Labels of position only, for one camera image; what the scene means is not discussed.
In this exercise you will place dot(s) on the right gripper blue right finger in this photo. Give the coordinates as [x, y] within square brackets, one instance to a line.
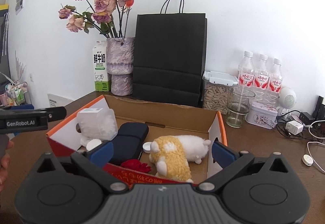
[222, 155]

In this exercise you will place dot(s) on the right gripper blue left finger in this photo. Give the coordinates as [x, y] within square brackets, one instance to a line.
[99, 152]

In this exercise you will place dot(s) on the dark navy glasses case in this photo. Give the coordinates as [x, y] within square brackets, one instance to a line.
[128, 142]

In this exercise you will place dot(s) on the clear plastic cotton swab box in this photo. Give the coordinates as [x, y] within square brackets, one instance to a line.
[97, 123]

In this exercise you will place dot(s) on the red fabric flower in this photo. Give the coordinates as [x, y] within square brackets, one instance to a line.
[136, 165]

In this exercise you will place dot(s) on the small white round lid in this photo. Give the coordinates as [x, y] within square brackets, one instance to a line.
[146, 147]

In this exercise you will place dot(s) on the yellow white plush toy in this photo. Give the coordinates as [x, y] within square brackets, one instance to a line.
[172, 154]

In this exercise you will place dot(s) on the person's left hand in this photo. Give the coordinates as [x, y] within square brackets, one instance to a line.
[5, 161]

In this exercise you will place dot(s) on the orange red cardboard box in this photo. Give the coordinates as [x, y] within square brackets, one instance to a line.
[161, 118]

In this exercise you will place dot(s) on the white floral tin box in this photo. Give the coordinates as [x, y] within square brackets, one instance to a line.
[262, 115]

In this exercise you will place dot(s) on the empty clear glass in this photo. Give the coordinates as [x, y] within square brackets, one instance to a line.
[239, 102]

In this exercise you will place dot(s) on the clear seed storage container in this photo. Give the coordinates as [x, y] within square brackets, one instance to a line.
[216, 87]

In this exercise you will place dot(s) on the white green milk carton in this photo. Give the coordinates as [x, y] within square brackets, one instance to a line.
[102, 79]

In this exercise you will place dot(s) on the white power adapter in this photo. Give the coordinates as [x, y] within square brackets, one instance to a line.
[294, 127]

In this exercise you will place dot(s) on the white round speaker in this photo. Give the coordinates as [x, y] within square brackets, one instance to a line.
[286, 100]

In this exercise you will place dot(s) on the middle water bottle red label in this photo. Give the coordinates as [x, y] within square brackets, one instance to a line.
[261, 77]

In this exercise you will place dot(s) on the water bottle red label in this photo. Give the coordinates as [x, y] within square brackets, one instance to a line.
[275, 81]
[246, 70]
[261, 77]

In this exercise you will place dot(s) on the left water bottle red label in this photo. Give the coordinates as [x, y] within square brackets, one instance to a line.
[246, 70]

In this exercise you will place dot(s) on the right water bottle red label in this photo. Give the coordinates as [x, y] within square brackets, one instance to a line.
[275, 81]

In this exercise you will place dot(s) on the black upright device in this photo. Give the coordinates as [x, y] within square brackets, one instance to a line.
[318, 112]

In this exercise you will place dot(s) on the purple textured vase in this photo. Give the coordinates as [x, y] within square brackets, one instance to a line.
[120, 58]

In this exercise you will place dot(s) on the black paper shopping bag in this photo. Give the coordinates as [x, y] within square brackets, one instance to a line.
[170, 57]

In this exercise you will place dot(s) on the dried pink rose bouquet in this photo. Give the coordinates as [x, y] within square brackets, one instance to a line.
[109, 17]

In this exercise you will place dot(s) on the white leaflet against wall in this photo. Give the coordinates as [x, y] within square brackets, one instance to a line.
[57, 101]

